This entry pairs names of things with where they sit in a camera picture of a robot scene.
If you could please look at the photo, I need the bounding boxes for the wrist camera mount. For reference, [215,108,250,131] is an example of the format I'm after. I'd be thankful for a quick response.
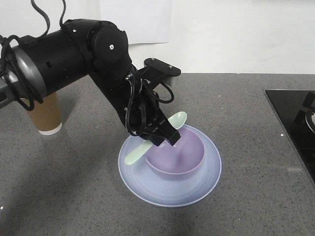
[139,58,182,89]

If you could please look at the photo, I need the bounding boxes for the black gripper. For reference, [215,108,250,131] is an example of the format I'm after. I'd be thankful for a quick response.
[105,64,181,147]

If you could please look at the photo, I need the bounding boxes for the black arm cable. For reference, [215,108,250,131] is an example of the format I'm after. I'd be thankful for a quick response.
[0,0,67,111]

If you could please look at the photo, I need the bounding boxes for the black gas stove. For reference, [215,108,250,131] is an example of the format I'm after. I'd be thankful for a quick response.
[265,89,315,179]

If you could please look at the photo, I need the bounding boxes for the pale green spoon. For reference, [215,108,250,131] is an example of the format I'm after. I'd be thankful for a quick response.
[124,111,188,166]

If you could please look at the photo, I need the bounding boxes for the purple bowl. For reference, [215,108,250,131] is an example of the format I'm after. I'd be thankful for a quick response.
[144,125,205,180]

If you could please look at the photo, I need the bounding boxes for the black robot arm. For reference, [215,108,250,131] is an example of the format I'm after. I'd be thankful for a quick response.
[0,19,181,146]

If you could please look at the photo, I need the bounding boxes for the light blue plate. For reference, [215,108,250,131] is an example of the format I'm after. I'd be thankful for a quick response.
[118,125,221,207]

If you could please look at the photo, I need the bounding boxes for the brown paper cup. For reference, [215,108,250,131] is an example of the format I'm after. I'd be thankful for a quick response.
[26,92,63,136]

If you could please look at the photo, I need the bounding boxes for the white paper sheet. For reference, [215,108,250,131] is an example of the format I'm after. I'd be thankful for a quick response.
[100,0,173,44]

